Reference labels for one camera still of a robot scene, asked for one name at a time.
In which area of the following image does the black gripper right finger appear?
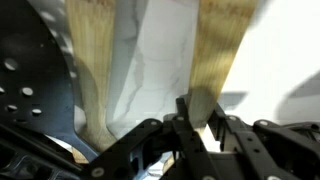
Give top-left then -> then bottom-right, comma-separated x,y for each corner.
206,102 -> 320,180

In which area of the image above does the wooden cooking stick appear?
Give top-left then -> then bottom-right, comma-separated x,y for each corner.
188,0 -> 260,130

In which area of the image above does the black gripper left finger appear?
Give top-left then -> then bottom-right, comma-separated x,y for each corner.
83,96 -> 214,180

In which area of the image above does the wooden spatula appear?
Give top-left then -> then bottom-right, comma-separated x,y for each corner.
64,0 -> 118,153

